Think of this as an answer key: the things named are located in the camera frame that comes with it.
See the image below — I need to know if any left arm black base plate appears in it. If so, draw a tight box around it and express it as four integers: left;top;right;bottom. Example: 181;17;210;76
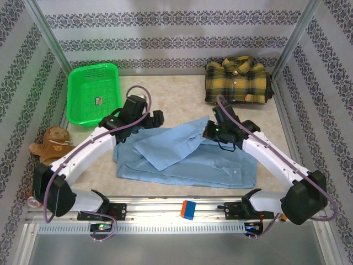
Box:
77;203;127;221

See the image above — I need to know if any slotted grey cable duct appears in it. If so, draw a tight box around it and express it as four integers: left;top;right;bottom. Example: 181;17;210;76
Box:
37;222;246;235

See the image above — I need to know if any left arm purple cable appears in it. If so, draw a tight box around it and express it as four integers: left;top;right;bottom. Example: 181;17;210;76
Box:
43;85;152;242

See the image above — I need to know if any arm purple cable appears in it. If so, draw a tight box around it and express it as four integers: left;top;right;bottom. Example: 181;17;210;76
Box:
216;94;339;240
43;85;152;242

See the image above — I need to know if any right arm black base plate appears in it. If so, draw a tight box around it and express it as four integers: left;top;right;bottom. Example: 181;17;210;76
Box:
224;200;275;221

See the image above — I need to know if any blue orange block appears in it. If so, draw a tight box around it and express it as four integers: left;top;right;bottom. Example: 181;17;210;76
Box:
180;200;197;221

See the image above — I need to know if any yellow plaid folded shirt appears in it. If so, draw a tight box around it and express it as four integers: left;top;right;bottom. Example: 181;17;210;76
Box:
204;55;268;104

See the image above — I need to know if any dark folded garment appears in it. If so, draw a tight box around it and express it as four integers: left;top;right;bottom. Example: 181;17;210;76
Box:
211;70;275;106

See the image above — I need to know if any green plastic basket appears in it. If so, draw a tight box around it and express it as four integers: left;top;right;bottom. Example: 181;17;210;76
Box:
67;62;123;128

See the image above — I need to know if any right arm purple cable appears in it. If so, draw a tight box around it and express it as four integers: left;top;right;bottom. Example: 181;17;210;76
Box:
216;94;339;240

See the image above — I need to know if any aluminium mounting rail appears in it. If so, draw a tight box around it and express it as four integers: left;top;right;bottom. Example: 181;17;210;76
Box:
26;196;328;221

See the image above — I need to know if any brown labelled bottle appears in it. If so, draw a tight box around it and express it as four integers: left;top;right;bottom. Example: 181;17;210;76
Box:
27;195;42;208

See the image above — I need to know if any light blue long sleeve shirt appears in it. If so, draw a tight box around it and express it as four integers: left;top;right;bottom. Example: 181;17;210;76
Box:
112;115;259;189

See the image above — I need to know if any aluminium frame post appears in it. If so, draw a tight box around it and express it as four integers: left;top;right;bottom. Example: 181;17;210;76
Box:
23;0;81;83
271;0;323;82

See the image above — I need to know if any brown teddy bear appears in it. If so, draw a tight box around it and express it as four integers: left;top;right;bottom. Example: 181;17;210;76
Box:
29;126;77;166

